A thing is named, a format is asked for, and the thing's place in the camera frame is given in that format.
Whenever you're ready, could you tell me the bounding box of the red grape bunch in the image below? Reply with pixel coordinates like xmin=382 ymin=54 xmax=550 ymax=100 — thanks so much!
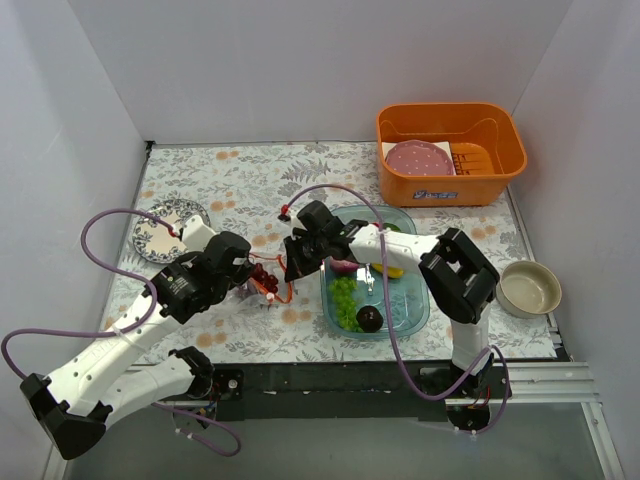
xmin=235 ymin=262 xmax=279 ymax=303

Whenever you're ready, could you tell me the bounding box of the clear zip top bag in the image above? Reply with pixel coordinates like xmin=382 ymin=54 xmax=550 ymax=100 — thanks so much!
xmin=223 ymin=252 xmax=294 ymax=310

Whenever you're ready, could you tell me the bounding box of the green grape bunch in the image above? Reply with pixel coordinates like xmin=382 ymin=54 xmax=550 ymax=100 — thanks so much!
xmin=329 ymin=276 xmax=363 ymax=333

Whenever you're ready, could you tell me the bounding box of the yellow bell pepper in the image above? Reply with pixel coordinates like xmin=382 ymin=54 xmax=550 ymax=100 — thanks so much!
xmin=371 ymin=264 xmax=404 ymax=279

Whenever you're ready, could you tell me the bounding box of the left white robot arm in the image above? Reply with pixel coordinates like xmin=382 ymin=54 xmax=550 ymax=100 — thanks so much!
xmin=20 ymin=232 xmax=253 ymax=460

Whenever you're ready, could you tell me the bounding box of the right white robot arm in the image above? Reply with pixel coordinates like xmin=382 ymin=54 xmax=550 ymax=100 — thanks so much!
xmin=284 ymin=201 xmax=500 ymax=398

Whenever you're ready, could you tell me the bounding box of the purple onion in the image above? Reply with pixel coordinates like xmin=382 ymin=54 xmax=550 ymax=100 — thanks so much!
xmin=329 ymin=258 xmax=360 ymax=275

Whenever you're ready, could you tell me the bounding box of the blue floral plate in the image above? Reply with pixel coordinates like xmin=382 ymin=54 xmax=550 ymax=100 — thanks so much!
xmin=131 ymin=198 xmax=211 ymax=264

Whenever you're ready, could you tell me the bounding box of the green lime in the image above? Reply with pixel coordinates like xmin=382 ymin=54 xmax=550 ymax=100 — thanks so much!
xmin=384 ymin=223 xmax=402 ymax=232

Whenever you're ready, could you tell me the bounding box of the dark purple plum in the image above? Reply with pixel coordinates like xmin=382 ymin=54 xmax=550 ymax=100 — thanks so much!
xmin=356 ymin=305 xmax=384 ymax=333

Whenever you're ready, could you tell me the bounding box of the blue transparent plastic tray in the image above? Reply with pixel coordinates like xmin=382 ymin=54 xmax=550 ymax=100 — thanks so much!
xmin=319 ymin=204 xmax=431 ymax=342

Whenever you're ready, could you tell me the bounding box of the pink dotted plate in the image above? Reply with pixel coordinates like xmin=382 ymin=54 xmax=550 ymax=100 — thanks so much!
xmin=382 ymin=140 xmax=456 ymax=176

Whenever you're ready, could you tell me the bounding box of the orange plastic basin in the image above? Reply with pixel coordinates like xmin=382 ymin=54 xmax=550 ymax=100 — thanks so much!
xmin=376 ymin=102 xmax=527 ymax=207

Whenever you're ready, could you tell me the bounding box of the beige ceramic bowl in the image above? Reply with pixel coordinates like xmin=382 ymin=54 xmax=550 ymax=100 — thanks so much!
xmin=496 ymin=260 xmax=562 ymax=319

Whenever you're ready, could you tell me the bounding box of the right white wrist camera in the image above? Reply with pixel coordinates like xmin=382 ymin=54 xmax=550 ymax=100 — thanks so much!
xmin=278 ymin=204 xmax=300 ymax=228

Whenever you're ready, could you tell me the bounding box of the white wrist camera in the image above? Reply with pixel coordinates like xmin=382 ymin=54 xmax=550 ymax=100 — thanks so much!
xmin=278 ymin=204 xmax=300 ymax=228
xmin=169 ymin=214 xmax=217 ymax=252

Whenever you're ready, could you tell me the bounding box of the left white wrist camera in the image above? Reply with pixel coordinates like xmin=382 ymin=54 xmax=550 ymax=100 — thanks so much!
xmin=169 ymin=214 xmax=217 ymax=252

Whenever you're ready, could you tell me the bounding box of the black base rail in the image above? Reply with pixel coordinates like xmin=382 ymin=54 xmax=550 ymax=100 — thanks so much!
xmin=209 ymin=357 xmax=469 ymax=420

